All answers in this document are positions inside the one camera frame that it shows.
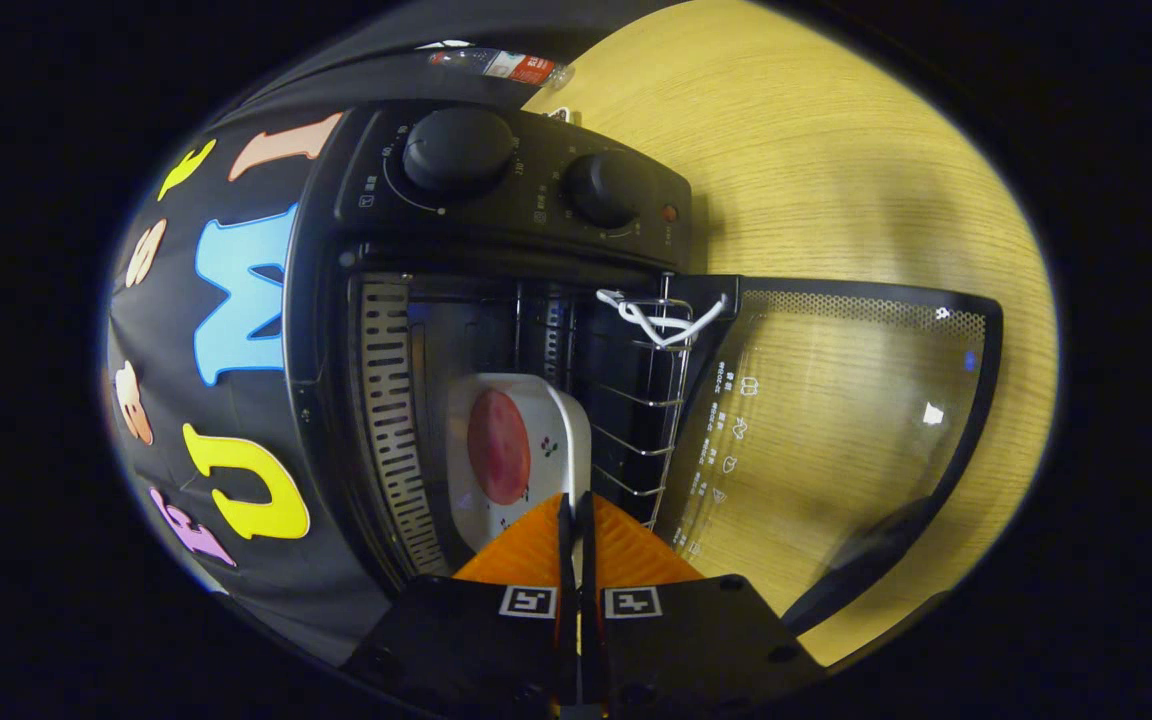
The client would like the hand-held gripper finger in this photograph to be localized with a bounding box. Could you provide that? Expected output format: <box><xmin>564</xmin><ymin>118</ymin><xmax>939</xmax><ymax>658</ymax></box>
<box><xmin>576</xmin><ymin>490</ymin><xmax>827</xmax><ymax>706</ymax></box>
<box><xmin>341</xmin><ymin>492</ymin><xmax>577</xmax><ymax>706</ymax></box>

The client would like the pink round meat slice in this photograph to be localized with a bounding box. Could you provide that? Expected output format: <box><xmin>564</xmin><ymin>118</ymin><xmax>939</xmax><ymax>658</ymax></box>
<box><xmin>466</xmin><ymin>389</ymin><xmax>533</xmax><ymax>506</ymax></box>

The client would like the white food tray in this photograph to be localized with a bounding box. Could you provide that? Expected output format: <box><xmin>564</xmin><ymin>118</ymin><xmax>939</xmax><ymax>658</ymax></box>
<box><xmin>444</xmin><ymin>373</ymin><xmax>593</xmax><ymax>553</ymax></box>

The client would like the black toaster oven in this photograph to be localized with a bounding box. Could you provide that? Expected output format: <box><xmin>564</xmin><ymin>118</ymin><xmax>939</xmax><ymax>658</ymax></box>
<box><xmin>283</xmin><ymin>98</ymin><xmax>1005</xmax><ymax>636</ymax></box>

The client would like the clear water bottle red label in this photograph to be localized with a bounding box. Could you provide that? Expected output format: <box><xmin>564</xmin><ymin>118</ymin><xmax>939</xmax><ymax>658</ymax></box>
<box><xmin>428</xmin><ymin>47</ymin><xmax>575</xmax><ymax>91</ymax></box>

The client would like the oven wire rack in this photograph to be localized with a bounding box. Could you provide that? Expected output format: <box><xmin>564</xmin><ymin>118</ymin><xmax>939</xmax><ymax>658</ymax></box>
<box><xmin>516</xmin><ymin>280</ymin><xmax>697</xmax><ymax>531</ymax></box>

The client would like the white string tie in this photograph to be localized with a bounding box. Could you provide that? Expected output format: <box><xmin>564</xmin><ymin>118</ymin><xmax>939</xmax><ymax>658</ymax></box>
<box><xmin>596</xmin><ymin>289</ymin><xmax>729</xmax><ymax>349</ymax></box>

